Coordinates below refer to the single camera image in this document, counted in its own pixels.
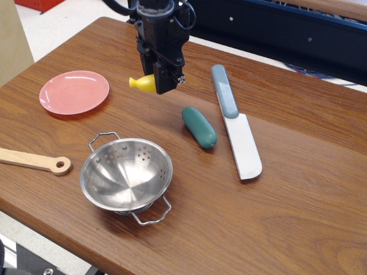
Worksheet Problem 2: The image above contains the grey metal bracket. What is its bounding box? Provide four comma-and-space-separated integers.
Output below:
1, 234, 103, 274

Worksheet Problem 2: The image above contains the grey handled spatula knife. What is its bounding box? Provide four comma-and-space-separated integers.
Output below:
211, 64, 263, 180

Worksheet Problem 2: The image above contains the teal toy pickle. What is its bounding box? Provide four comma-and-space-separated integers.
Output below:
182, 107, 217, 148

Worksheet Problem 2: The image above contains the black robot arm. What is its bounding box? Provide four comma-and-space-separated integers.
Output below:
104, 1, 196, 95

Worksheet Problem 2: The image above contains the red box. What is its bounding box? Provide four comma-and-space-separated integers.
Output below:
14, 0, 64, 13

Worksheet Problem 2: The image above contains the pink plastic plate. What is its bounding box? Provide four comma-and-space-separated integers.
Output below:
39, 70, 110, 115

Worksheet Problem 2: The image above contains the yellow toy banana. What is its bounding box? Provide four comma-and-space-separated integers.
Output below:
128, 74, 157, 93

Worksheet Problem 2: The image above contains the wooden spoon handle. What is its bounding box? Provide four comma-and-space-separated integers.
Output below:
1, 148, 72, 176

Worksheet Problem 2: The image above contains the dark blue metal frame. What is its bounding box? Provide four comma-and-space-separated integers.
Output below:
188, 1, 366, 85

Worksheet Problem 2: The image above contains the small metal colander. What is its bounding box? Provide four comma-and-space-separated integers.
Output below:
80, 132, 173, 226

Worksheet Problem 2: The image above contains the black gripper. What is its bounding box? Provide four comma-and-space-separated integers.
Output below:
134, 8, 190, 95

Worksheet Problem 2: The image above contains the beige cabinet side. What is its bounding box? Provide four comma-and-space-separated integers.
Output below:
1, 1, 34, 85

